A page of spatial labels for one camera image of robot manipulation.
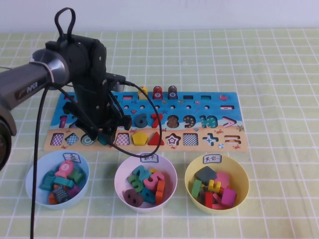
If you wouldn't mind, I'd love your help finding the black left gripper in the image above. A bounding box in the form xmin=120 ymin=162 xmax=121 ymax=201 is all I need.
xmin=62 ymin=78 xmax=132 ymax=146

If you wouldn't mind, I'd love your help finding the paper label on blue bowl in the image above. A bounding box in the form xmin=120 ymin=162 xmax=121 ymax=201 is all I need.
xmin=62 ymin=152 xmax=82 ymax=164

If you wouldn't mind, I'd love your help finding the light blue plastic bowl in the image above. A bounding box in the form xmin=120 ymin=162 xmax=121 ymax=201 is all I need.
xmin=25 ymin=150 xmax=90 ymax=210

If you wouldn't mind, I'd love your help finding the paper label on pink bowl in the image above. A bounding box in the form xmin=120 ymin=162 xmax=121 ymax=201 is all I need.
xmin=140 ymin=153 xmax=160 ymax=164

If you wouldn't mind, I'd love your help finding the colourful wooden puzzle board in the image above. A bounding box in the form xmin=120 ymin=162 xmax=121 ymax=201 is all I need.
xmin=43 ymin=91 xmax=246 ymax=152

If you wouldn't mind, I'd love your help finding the pink plastic bowl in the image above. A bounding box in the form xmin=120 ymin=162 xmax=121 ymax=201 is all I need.
xmin=114 ymin=152 xmax=178 ymax=214

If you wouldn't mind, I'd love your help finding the paper label on yellow bowl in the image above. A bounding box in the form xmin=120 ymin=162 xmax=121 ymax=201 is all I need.
xmin=202 ymin=154 xmax=222 ymax=165

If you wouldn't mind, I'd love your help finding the green wooden shape piece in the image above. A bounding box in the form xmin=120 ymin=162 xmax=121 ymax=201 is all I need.
xmin=191 ymin=179 xmax=202 ymax=199

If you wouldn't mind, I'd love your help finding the yellow wooden sign piece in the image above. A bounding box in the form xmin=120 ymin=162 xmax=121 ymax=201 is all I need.
xmin=207 ymin=179 xmax=222 ymax=193

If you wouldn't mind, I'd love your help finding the coral red wooden sign piece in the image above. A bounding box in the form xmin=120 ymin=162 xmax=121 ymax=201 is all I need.
xmin=211 ymin=193 xmax=234 ymax=210

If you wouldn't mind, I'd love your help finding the yellow plastic bowl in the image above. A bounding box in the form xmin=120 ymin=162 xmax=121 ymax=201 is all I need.
xmin=184 ymin=154 xmax=250 ymax=215

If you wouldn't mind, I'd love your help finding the dark grey number six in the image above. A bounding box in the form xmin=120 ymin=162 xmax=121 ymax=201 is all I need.
xmin=133 ymin=113 xmax=150 ymax=129

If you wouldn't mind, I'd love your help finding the yellow wooden pentagon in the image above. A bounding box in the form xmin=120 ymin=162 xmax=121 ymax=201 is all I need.
xmin=132 ymin=132 xmax=150 ymax=146

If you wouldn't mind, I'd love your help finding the red number seven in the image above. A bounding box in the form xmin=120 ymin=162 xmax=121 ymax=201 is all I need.
xmin=151 ymin=113 xmax=164 ymax=128

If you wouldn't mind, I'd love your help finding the red wooden triangle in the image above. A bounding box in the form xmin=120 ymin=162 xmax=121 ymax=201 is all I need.
xmin=148 ymin=131 xmax=165 ymax=146

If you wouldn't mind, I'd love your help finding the green wooden fish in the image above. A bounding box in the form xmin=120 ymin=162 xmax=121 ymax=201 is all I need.
xmin=67 ymin=167 xmax=84 ymax=184

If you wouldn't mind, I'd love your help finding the pink wooden fish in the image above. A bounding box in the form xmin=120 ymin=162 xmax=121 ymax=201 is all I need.
xmin=54 ymin=160 xmax=75 ymax=179

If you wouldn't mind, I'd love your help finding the teal number two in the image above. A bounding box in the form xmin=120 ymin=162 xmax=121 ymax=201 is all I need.
xmin=132 ymin=165 xmax=150 ymax=182

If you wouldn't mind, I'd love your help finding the teal plain wooden fish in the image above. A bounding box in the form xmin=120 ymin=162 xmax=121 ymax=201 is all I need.
xmin=53 ymin=176 xmax=75 ymax=188

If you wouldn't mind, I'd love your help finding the brown fish peg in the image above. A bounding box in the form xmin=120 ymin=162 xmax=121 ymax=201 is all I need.
xmin=167 ymin=85 xmax=178 ymax=100

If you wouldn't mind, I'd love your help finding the green number three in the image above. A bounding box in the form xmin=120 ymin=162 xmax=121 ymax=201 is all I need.
xmin=128 ymin=174 xmax=144 ymax=190

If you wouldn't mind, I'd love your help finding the purple wooden fish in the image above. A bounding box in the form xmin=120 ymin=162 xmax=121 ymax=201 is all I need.
xmin=67 ymin=185 xmax=82 ymax=197

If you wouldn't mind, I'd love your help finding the pink number five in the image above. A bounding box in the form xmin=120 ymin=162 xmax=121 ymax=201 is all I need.
xmin=142 ymin=171 xmax=165 ymax=191

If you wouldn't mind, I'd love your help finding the teal patterned wooden fish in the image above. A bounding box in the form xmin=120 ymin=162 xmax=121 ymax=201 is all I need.
xmin=38 ymin=171 xmax=57 ymax=191

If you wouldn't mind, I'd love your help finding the grey wooden fish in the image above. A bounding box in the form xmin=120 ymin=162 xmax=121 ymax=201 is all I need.
xmin=52 ymin=185 xmax=70 ymax=203

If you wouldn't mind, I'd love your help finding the brown number eight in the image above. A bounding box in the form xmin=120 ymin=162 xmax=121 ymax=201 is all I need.
xmin=124 ymin=188 xmax=145 ymax=207

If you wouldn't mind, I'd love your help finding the teal number four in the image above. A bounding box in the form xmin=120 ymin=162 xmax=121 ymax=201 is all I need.
xmin=141 ymin=186 xmax=158 ymax=205

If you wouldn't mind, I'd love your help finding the orange wooden fish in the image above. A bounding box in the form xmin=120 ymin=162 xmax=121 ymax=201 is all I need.
xmin=48 ymin=191 xmax=59 ymax=205

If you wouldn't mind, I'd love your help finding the orange number one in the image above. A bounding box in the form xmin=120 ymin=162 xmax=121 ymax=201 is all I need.
xmin=156 ymin=180 xmax=166 ymax=205

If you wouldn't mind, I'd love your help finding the dark teal wooden diamond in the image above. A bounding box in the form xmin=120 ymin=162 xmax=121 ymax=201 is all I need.
xmin=194 ymin=166 xmax=217 ymax=185

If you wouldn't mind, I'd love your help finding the pink wooden trapezoid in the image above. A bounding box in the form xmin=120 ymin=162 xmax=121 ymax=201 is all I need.
xmin=214 ymin=170 xmax=230 ymax=189

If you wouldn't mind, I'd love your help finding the magenta wooden square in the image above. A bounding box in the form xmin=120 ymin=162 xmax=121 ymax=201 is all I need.
xmin=221 ymin=188 xmax=237 ymax=206

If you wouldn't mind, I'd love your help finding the green checked tablecloth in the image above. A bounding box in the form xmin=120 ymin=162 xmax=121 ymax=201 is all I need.
xmin=0 ymin=27 xmax=319 ymax=239

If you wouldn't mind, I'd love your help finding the thin black camera cable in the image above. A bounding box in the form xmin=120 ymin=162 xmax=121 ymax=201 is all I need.
xmin=99 ymin=81 xmax=163 ymax=158

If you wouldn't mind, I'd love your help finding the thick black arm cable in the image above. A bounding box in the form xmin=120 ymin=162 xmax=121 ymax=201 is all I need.
xmin=29 ymin=82 xmax=54 ymax=239

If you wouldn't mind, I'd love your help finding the black cable loop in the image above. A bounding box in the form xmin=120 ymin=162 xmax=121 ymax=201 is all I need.
xmin=54 ymin=7 xmax=76 ymax=40

